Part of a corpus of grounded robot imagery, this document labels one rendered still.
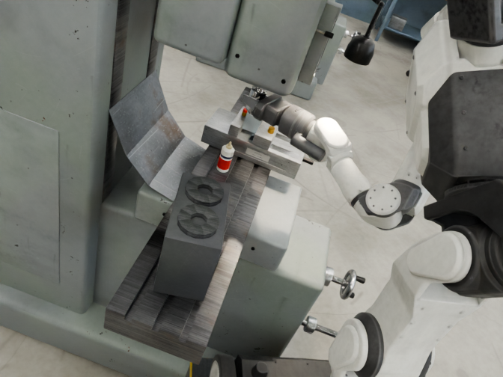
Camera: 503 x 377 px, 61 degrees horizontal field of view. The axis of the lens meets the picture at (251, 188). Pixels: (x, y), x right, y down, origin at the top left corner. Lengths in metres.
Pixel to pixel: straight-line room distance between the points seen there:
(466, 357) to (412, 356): 1.76
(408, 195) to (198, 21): 0.64
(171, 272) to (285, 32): 0.61
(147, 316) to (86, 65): 0.61
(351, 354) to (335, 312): 1.45
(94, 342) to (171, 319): 0.90
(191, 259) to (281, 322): 0.76
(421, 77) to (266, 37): 0.41
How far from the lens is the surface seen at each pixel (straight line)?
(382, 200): 1.02
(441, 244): 0.80
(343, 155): 1.11
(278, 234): 1.36
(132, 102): 1.37
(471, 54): 0.84
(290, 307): 1.54
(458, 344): 2.80
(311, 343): 2.28
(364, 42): 1.17
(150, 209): 1.39
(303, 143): 1.14
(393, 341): 0.97
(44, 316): 1.90
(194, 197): 0.96
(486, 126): 0.81
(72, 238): 1.56
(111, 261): 1.67
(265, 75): 1.11
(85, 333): 1.86
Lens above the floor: 1.80
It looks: 38 degrees down
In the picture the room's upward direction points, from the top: 20 degrees clockwise
